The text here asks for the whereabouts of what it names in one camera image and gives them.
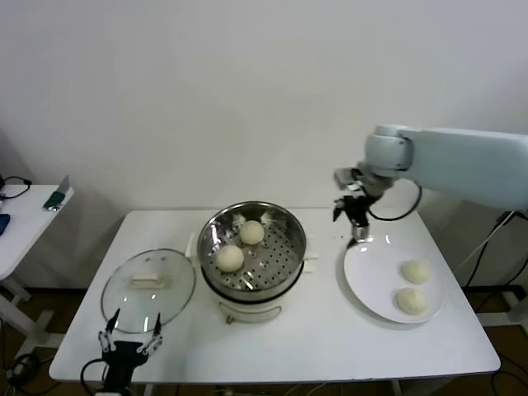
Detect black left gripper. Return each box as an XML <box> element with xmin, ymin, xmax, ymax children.
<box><xmin>97</xmin><ymin>307</ymin><xmax>165</xmax><ymax>393</ymax></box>

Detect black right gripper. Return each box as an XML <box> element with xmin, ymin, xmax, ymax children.
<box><xmin>332</xmin><ymin>192</ymin><xmax>375</xmax><ymax>251</ymax></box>

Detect glass lid with white handle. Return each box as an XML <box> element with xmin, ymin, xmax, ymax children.
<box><xmin>101</xmin><ymin>247</ymin><xmax>197</xmax><ymax>334</ymax></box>

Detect white steamed baozi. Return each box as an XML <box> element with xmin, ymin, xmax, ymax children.
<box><xmin>238</xmin><ymin>219</ymin><xmax>266</xmax><ymax>245</ymax></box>
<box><xmin>400</xmin><ymin>258</ymin><xmax>432</xmax><ymax>285</ymax></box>
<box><xmin>394</xmin><ymin>287</ymin><xmax>429</xmax><ymax>317</ymax></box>
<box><xmin>216</xmin><ymin>245</ymin><xmax>245</xmax><ymax>273</ymax></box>

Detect steel perforated steamer basket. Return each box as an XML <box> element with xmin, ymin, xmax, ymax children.
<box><xmin>186</xmin><ymin>200</ymin><xmax>322</xmax><ymax>292</ymax></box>

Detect white round plate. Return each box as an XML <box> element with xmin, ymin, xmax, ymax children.
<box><xmin>342</xmin><ymin>233</ymin><xmax>450</xmax><ymax>325</ymax></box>

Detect white side table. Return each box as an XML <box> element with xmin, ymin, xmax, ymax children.
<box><xmin>0</xmin><ymin>183</ymin><xmax>76</xmax><ymax>347</ymax></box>

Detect green flat tool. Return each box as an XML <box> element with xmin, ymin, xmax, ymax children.
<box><xmin>43</xmin><ymin>175</ymin><xmax>71</xmax><ymax>212</ymax></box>

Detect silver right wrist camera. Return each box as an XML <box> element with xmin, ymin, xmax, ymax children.
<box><xmin>332</xmin><ymin>167</ymin><xmax>364</xmax><ymax>193</ymax></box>

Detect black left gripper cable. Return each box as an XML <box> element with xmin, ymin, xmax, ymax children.
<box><xmin>80</xmin><ymin>357</ymin><xmax>109</xmax><ymax>393</ymax></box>

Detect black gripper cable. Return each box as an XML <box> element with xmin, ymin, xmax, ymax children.
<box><xmin>80</xmin><ymin>357</ymin><xmax>109</xmax><ymax>393</ymax></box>
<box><xmin>366</xmin><ymin>183</ymin><xmax>424</xmax><ymax>222</ymax></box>

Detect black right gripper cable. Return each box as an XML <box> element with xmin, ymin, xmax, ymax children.
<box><xmin>366</xmin><ymin>183</ymin><xmax>424</xmax><ymax>222</ymax></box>

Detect black floor cables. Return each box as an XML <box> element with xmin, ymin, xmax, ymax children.
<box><xmin>0</xmin><ymin>350</ymin><xmax>57</xmax><ymax>391</ymax></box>

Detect black hanging cable with adapter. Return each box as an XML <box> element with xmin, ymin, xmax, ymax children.
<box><xmin>464</xmin><ymin>210</ymin><xmax>528</xmax><ymax>289</ymax></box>

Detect white hanging cable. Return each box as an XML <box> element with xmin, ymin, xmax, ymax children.
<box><xmin>455</xmin><ymin>210</ymin><xmax>521</xmax><ymax>273</ymax></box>

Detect black cable on side table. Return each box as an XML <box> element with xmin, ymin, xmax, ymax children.
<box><xmin>0</xmin><ymin>175</ymin><xmax>33</xmax><ymax>201</ymax></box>

